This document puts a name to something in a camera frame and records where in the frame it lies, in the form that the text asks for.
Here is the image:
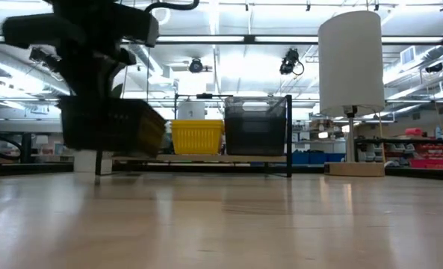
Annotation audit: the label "round black ceiling fixture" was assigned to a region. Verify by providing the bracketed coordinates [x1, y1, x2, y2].
[188, 57, 205, 74]

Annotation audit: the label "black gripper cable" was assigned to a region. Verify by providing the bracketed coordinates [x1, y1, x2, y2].
[144, 0, 201, 13]

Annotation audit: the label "black perforated plastic basket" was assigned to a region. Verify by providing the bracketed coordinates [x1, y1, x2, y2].
[58, 95, 167, 158]
[59, 95, 162, 113]

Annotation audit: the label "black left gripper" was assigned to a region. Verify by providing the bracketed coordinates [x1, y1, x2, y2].
[0, 0, 161, 99]

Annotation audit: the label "blue storage bins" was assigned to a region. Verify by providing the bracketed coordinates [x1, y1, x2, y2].
[291, 150, 346, 165]

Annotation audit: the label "black overhead rig camera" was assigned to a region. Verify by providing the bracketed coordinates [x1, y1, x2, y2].
[279, 47, 305, 76]

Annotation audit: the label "white round container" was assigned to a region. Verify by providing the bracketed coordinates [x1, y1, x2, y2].
[176, 101, 206, 121]

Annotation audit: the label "white shade wooden base lamp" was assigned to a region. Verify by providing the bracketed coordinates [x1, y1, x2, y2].
[317, 10, 386, 178]

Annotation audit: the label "red bin storage shelving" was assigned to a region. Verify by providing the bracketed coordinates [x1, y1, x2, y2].
[354, 126, 443, 171]

